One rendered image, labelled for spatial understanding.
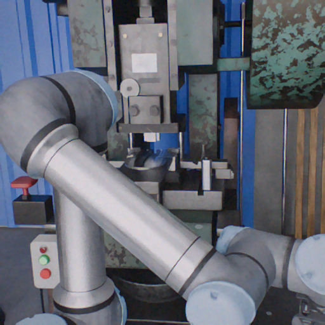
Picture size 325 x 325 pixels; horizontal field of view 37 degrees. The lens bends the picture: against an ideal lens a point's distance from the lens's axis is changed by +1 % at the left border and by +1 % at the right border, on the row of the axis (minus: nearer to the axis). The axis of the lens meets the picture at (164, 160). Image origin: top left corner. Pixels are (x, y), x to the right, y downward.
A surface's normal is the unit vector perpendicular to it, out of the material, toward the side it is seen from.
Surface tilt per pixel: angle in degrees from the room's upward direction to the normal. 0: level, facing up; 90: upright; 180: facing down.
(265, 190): 90
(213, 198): 90
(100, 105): 85
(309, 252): 45
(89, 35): 90
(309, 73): 134
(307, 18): 112
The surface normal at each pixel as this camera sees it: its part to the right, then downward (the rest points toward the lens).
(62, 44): -0.14, 0.27
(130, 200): 0.13, -0.50
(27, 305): -0.04, -0.96
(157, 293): 0.01, 0.51
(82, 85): 0.62, -0.60
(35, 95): 0.24, -0.69
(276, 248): -0.27, -0.62
